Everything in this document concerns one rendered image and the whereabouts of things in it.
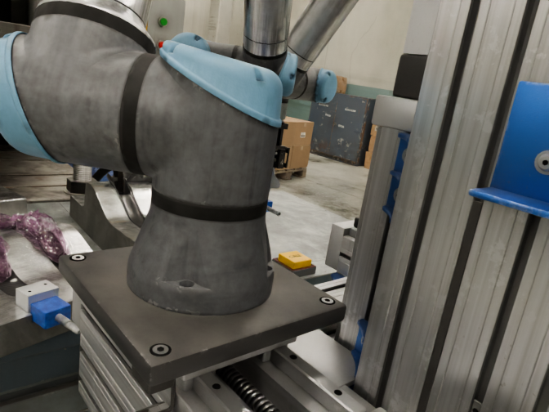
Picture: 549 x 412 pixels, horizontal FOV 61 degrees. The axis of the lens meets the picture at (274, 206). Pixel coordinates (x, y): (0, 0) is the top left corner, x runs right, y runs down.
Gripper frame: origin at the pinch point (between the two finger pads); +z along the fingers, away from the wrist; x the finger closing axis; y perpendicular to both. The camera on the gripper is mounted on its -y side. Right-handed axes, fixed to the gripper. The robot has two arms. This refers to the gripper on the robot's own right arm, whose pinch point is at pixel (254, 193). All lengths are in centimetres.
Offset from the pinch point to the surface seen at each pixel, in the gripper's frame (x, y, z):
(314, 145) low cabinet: 512, -504, 80
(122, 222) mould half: -33.6, -4.4, 6.7
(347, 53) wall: 563, -513, -86
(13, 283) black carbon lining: -59, 12, 10
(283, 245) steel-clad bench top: 10.9, 2.5, 15.1
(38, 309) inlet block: -58, 25, 8
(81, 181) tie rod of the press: -26, -59, 12
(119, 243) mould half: -36.2, 1.5, 9.2
